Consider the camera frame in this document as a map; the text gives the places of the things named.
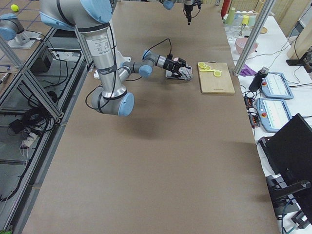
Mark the wine glass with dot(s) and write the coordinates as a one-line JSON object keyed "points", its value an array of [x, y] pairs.
{"points": [[234, 32]]}

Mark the digital kitchen scale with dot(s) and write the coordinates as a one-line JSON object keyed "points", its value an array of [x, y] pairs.
{"points": [[172, 75]]}

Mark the yellow cup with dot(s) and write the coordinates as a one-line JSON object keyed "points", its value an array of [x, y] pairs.
{"points": [[245, 20]]}

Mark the teach pendant tablet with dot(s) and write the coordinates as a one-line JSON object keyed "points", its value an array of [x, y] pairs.
{"points": [[273, 113], [274, 85]]}

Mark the black monitor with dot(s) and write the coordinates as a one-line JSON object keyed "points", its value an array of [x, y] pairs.
{"points": [[289, 153]]}

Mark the near teach pendant tablet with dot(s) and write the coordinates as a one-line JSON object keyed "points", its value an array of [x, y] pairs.
{"points": [[273, 113]]}

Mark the lemon slice near knife tip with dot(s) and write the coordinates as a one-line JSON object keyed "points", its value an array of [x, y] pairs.
{"points": [[217, 73]]}

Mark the black power strip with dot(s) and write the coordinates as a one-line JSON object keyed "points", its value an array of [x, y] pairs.
{"points": [[251, 111]]}

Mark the far teach pendant tablet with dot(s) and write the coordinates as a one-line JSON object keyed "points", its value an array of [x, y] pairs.
{"points": [[274, 85]]}

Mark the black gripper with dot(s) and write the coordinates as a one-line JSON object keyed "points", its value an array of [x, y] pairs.
{"points": [[187, 9], [168, 65]]}

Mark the purple cloth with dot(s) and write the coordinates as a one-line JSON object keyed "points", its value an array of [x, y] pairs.
{"points": [[247, 71]]}

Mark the black thermos bottle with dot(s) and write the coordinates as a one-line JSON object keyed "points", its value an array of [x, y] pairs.
{"points": [[257, 80]]}

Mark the pink bowl with ice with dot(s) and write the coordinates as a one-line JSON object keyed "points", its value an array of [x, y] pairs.
{"points": [[240, 44]]}

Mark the wooden cutting board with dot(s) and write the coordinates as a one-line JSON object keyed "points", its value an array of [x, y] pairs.
{"points": [[210, 84]]}

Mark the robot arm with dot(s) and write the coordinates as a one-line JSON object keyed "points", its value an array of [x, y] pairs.
{"points": [[92, 19], [168, 4]]}

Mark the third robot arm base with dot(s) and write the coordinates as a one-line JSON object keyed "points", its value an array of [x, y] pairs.
{"points": [[13, 31]]}

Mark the aluminium frame post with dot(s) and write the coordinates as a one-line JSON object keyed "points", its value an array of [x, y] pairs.
{"points": [[262, 17]]}

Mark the glass sauce dispenser bottle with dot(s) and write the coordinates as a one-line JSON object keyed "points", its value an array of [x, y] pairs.
{"points": [[186, 74]]}

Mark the light blue cup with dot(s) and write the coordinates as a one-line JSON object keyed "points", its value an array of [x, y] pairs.
{"points": [[252, 20]]}

